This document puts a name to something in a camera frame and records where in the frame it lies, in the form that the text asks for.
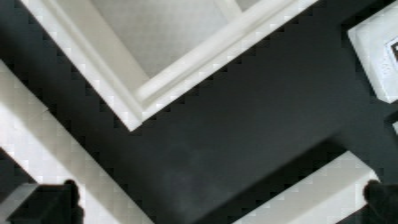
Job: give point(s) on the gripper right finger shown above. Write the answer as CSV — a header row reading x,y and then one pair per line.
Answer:
x,y
380,213

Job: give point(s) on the white U-shaped fence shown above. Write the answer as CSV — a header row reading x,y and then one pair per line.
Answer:
x,y
317,202

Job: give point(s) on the white cabinet top box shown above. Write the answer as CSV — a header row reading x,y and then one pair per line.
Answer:
x,y
374,37

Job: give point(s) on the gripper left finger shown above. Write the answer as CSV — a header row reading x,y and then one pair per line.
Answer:
x,y
44,204

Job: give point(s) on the white cabinet body box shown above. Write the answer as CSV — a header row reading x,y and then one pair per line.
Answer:
x,y
149,45

